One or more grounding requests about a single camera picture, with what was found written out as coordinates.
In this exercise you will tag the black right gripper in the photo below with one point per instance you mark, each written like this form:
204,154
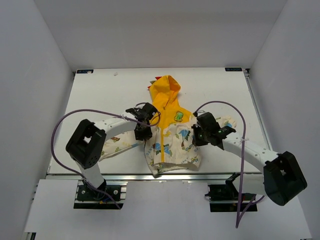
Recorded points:
196,141

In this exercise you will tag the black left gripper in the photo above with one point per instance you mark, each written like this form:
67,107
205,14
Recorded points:
146,134

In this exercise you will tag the yellow dinosaur print kids jacket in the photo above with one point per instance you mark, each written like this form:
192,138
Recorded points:
171,145

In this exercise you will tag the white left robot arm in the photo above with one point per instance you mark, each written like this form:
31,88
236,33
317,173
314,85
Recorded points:
86,143

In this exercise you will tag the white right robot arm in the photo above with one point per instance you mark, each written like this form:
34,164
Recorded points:
280,178

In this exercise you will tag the dark blue corner label right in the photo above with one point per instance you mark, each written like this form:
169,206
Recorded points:
233,69

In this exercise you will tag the dark blue corner label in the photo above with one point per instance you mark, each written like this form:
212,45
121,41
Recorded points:
84,71
233,69

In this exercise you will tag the dark blue corner label left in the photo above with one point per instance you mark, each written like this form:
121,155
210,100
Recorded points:
84,71

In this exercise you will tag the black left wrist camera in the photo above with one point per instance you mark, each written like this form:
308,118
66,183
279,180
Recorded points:
143,112

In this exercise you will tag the aluminium right side rail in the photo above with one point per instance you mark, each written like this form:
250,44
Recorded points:
246,72

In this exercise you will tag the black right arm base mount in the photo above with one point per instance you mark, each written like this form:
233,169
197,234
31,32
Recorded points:
223,198

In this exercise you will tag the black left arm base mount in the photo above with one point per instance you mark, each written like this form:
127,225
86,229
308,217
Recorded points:
89,199

